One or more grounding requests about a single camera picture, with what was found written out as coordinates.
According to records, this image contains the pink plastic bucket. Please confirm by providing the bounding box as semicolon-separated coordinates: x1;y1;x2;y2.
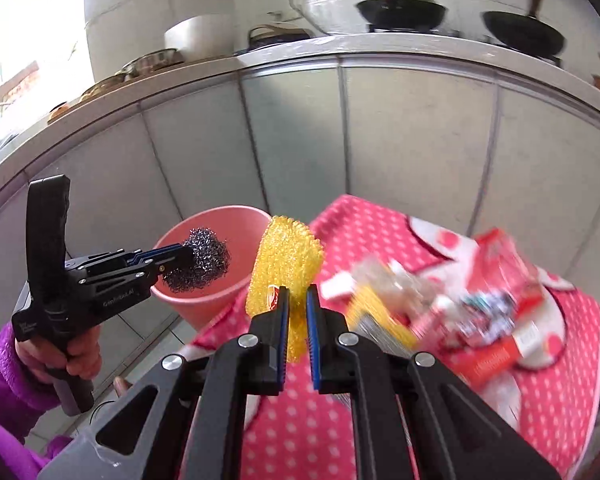
151;205;271;330

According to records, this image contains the white pot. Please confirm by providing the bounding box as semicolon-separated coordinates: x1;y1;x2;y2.
163;14;234;62

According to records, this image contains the pink polka dot blanket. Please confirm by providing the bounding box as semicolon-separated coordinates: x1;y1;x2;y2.
189;195;600;479

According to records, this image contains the foil snack wrapper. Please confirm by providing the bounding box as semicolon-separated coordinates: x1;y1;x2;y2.
451;292;517;348

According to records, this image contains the red carton box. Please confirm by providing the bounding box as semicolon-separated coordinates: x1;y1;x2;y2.
442;335;521;389

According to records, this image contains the person's left hand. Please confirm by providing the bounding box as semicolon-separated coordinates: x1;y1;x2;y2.
15;326;102;384

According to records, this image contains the black frying pan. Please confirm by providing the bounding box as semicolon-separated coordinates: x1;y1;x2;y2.
481;0;566;58

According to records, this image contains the black wok with lid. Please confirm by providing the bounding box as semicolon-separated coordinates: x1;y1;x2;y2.
355;0;446;32

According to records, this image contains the steel wool scrubber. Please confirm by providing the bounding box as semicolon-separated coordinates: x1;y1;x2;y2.
163;228;230;294

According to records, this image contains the yellow sponge scouring pad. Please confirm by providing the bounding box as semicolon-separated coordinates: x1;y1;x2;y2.
245;216;324;363

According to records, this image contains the steel bowl on counter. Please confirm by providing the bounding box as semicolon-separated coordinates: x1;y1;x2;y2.
120;48;184;79

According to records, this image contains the purple fleece left sleeve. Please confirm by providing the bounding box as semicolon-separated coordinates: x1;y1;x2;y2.
0;325;72;480

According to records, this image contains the red clear plastic bag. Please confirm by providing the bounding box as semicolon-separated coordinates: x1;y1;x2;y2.
411;219;566;370

